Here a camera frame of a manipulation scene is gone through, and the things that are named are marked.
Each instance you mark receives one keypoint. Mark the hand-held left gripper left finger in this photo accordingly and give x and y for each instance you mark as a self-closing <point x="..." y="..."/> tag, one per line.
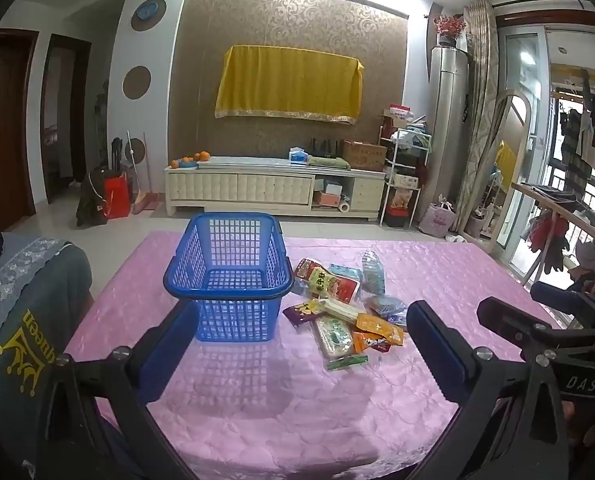
<point x="162" y="360"/>

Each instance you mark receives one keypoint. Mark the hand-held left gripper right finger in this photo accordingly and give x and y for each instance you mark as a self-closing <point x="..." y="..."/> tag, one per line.
<point x="437" y="355"/>

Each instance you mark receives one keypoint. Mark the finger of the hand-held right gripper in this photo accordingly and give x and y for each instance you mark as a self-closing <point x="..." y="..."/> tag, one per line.
<point x="502" y="315"/>
<point x="557" y="297"/>

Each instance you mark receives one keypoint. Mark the orange snack packet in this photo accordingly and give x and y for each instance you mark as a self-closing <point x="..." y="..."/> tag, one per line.
<point x="380" y="327"/>

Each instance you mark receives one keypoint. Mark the dark red snack packet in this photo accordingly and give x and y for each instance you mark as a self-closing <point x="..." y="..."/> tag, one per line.
<point x="370" y="344"/>

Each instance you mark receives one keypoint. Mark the green stick snack packet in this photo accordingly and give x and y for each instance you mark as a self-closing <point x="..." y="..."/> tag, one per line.
<point x="347" y="361"/>

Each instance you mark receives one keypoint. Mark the blue plastic basket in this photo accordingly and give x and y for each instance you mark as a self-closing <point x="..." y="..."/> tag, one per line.
<point x="227" y="294"/>

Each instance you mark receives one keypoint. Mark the clear cracker packet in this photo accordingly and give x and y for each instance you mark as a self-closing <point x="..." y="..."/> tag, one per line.
<point x="335" y="337"/>

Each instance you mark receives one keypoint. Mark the clear blue printed snack packet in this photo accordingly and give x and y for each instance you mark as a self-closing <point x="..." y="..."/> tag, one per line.
<point x="372" y="270"/>

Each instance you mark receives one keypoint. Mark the white snack packet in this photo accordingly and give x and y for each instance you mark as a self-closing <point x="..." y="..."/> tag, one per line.
<point x="340" y="310"/>

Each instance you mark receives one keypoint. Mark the light blue snack packet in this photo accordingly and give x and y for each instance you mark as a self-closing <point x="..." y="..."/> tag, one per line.
<point x="345" y="272"/>

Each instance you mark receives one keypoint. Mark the red yellow snack packet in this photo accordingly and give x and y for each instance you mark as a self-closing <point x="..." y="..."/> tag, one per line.
<point x="322" y="280"/>

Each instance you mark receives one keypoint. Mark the purple yellow snack packet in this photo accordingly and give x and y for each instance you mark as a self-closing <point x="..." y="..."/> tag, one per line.
<point x="302" y="312"/>

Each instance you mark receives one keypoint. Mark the red hanging gloves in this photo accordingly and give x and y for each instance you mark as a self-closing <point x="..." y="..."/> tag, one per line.
<point x="552" y="240"/>

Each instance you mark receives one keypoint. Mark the white slippers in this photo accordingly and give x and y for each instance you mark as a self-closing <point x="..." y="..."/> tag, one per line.
<point x="456" y="239"/>

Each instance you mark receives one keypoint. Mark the wooden drying rack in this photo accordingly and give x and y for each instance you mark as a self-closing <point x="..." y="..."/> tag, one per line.
<point x="552" y="205"/>

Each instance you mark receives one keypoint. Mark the pink bag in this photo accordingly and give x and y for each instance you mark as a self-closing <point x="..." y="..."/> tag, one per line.
<point x="437" y="220"/>

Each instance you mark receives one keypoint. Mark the arched standing mirror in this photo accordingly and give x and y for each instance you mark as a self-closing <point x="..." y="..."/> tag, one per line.
<point x="492" y="200"/>

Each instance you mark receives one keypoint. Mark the pink tablecloth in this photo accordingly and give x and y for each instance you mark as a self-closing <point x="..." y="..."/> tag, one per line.
<point x="277" y="410"/>

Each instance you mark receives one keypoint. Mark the pink broom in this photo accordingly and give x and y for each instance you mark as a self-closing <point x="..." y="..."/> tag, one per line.
<point x="145" y="202"/>

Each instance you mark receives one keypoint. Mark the white shelf rack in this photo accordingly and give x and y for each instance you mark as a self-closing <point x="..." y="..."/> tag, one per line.
<point x="402" y="180"/>

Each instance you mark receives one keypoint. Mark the red paper bag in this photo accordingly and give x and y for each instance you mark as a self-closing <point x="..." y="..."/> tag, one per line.
<point x="116" y="197"/>

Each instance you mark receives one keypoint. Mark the white paper roll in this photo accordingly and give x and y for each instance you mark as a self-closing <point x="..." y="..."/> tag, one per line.
<point x="345" y="206"/>

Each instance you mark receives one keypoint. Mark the black bag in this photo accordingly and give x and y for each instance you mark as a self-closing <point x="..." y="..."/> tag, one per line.
<point x="89" y="200"/>

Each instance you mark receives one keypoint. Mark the cream television cabinet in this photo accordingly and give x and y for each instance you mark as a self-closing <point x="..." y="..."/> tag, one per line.
<point x="237" y="187"/>

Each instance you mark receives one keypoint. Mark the orange box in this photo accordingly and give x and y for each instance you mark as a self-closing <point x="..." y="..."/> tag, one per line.
<point x="327" y="199"/>

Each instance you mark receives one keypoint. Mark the glass sliding door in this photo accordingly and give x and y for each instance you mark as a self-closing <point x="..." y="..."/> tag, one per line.
<point x="522" y="105"/>

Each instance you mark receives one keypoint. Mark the patterned beige curtain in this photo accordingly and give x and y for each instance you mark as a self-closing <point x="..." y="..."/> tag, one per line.
<point x="480" y="110"/>

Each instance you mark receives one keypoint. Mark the silver standing air conditioner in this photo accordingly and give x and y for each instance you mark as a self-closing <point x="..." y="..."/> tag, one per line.
<point x="445" y="120"/>

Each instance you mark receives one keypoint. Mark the brown cardboard box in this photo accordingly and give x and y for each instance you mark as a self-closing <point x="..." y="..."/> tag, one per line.
<point x="362" y="154"/>

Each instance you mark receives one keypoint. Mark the green folded cloth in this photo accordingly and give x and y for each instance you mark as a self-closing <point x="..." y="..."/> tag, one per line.
<point x="330" y="161"/>

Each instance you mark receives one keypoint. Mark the red gift box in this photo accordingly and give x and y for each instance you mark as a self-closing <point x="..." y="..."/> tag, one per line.
<point x="400" y="111"/>

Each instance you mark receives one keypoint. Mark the black router with antennas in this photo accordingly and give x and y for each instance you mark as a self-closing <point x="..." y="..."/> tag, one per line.
<point x="325" y="147"/>

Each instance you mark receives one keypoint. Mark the blue tissue pack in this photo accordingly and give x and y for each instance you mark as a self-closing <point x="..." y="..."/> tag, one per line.
<point x="297" y="155"/>

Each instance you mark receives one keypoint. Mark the dark wooden door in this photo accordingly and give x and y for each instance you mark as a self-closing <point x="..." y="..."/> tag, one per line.
<point x="2" y="130"/>

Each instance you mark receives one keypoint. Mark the vase with red flowers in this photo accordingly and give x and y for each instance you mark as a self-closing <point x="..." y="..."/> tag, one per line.
<point x="447" y="27"/>

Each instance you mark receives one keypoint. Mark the yellow cloth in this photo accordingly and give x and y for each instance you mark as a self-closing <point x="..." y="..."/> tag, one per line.
<point x="287" y="82"/>

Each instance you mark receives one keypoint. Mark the small brown round wall decoration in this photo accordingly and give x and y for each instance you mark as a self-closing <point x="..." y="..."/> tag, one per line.
<point x="138" y="146"/>

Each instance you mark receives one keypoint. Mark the dark wooden door frame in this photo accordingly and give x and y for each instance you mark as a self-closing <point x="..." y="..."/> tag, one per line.
<point x="82" y="110"/>

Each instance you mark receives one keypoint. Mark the large brown round wall decoration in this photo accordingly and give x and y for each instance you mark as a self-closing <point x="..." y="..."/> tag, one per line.
<point x="136" y="82"/>

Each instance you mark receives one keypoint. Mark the blue wall clock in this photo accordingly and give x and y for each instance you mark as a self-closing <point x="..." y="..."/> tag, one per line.
<point x="148" y="12"/>

